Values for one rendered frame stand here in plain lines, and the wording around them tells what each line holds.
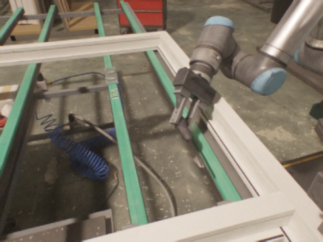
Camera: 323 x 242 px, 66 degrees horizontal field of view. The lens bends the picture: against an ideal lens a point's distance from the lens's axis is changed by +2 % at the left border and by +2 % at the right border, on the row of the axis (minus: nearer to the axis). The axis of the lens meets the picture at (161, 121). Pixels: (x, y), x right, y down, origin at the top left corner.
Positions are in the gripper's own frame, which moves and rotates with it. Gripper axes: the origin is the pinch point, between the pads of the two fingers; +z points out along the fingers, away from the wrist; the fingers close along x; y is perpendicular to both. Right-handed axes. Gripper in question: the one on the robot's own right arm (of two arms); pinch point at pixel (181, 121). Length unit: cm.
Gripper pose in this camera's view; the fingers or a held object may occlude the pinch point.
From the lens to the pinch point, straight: 70.2
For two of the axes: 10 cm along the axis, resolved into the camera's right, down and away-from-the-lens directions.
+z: -3.8, 9.0, -2.2
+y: 6.0, 0.6, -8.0
